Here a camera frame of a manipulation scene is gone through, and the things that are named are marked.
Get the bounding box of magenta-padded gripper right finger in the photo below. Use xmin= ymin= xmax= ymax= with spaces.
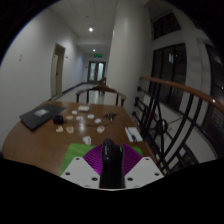
xmin=118 ymin=144 xmax=165 ymax=190

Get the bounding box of side doorway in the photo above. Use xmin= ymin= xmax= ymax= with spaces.
xmin=50 ymin=42 xmax=67 ymax=99

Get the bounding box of black computer mouse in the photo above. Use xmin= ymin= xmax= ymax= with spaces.
xmin=98 ymin=138 xmax=126 ymax=190

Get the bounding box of glass double door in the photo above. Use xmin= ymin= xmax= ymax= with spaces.
xmin=87 ymin=60 xmax=107 ymax=84

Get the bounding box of wooden armchair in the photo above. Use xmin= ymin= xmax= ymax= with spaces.
xmin=75 ymin=84 xmax=127 ymax=107

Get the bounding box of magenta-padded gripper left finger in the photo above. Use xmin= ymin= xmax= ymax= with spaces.
xmin=60 ymin=144 xmax=108 ymax=190

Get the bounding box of closed black laptop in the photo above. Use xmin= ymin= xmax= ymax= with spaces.
xmin=18 ymin=102 xmax=67 ymax=132

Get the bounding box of white card sticker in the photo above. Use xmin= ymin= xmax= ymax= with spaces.
xmin=82 ymin=135 xmax=93 ymax=146

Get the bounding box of small white box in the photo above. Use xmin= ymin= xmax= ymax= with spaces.
xmin=77 ymin=105 xmax=91 ymax=113

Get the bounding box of small black box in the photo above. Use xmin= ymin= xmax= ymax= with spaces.
xmin=52 ymin=114 xmax=65 ymax=126

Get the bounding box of black railing with wooden handrail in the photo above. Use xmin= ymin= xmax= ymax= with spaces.
xmin=131 ymin=75 xmax=224 ymax=176

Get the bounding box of green mouse pad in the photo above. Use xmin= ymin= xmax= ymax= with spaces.
xmin=59 ymin=143 xmax=144 ymax=177

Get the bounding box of dark framed window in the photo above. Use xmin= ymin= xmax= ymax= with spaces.
xmin=151 ymin=43 xmax=188 ymax=111

